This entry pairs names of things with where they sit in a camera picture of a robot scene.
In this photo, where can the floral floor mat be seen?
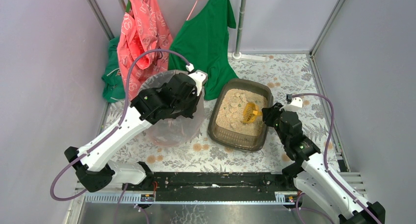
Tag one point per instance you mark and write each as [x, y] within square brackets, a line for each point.
[283, 74]

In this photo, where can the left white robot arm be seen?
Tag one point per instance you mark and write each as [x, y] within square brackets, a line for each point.
[92, 162]

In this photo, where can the dark green garment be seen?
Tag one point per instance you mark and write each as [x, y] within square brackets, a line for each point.
[113, 85]

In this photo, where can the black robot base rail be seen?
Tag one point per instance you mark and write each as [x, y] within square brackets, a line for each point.
[216, 187]

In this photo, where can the clothes rack pole with base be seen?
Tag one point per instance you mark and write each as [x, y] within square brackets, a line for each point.
[237, 55]

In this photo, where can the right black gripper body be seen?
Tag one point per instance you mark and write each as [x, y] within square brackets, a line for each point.
[271, 113]

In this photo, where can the yellow litter scoop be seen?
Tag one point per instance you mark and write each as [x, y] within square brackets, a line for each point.
[250, 113]

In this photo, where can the trash bin with plastic liner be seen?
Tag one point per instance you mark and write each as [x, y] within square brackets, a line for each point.
[173, 132]

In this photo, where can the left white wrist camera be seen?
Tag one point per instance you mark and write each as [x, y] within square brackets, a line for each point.
[199, 77]

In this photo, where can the green t-shirt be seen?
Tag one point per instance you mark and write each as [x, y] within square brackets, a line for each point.
[203, 41]

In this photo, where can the pink patterned garment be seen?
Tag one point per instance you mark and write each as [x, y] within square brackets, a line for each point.
[143, 28]

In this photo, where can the grey litter box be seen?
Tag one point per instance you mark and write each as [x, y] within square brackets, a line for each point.
[226, 125]

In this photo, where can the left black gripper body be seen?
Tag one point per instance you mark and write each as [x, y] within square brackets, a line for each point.
[189, 94]

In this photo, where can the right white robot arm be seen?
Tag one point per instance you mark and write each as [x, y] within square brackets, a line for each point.
[311, 174]

